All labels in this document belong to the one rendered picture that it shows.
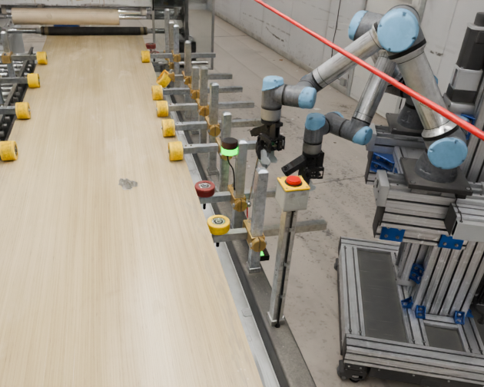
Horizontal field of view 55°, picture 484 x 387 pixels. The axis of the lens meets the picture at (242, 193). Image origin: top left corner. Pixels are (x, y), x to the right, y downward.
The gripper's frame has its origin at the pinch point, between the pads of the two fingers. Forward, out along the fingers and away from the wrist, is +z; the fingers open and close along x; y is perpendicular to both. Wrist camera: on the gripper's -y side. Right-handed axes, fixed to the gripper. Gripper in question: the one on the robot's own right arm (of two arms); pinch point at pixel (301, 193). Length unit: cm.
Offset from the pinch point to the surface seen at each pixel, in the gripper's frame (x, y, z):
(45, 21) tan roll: 251, -120, -22
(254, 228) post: -30.8, -30.0, -8.2
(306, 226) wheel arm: -26.5, -8.6, -3.1
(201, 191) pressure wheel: -3.6, -43.5, -8.4
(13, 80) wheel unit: 125, -127, -15
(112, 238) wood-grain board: -28, -77, -9
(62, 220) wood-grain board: -15, -93, -9
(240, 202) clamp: -8.6, -29.0, -4.8
